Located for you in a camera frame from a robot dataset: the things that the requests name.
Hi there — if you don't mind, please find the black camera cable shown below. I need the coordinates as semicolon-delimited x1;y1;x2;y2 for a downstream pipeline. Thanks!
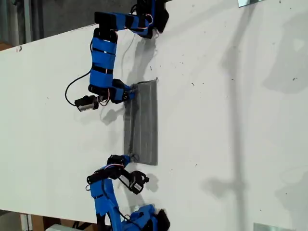
64;72;91;106

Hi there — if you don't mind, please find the black camera box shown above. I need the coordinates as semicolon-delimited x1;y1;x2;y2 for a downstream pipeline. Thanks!
128;170;150;195
74;95;100;113

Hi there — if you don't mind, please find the white container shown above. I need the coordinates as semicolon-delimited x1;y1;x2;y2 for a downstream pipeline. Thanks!
44;223;76;231

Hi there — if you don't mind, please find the grey white-striped towel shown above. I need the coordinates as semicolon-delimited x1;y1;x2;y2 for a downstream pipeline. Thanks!
123;77;159;167

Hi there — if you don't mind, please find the grey metal post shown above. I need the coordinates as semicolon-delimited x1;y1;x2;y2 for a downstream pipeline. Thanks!
23;0;34;45

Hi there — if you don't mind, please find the red white motor wire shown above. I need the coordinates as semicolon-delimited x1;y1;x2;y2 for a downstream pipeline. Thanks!
98;88;114;107
100;163;125;169

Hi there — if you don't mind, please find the metal bracket plate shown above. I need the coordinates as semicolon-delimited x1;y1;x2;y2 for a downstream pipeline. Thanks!
238;0;263;8

